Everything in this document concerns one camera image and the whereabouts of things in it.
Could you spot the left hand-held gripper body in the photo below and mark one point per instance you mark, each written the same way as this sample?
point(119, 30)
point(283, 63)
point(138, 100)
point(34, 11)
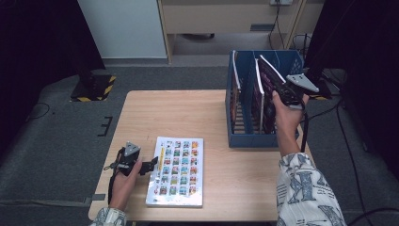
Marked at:
point(130, 157)

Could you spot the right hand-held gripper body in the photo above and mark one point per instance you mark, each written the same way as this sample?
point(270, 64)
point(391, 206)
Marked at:
point(302, 83)

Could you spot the dark purple magazine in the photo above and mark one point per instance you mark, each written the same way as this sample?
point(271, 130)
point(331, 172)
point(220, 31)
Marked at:
point(236, 72)

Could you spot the blue file rack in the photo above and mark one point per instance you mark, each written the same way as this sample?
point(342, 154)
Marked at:
point(251, 141)

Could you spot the person's left hand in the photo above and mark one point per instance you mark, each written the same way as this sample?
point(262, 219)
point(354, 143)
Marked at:
point(124, 188)

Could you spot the person's right hand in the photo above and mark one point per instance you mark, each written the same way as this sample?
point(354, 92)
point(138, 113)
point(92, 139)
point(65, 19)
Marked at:
point(288, 119)

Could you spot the black striped stand base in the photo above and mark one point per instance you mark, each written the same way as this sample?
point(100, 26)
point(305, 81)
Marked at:
point(324, 91)
point(91, 86)

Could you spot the black curtain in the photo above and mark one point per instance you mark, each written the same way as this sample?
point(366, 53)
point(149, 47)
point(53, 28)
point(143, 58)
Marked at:
point(31, 47)
point(370, 47)

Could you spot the light wooden desk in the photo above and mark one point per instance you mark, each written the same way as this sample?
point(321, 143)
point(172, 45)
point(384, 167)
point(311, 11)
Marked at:
point(219, 19)

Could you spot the white cabinet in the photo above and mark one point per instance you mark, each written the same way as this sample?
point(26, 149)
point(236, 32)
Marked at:
point(122, 28)

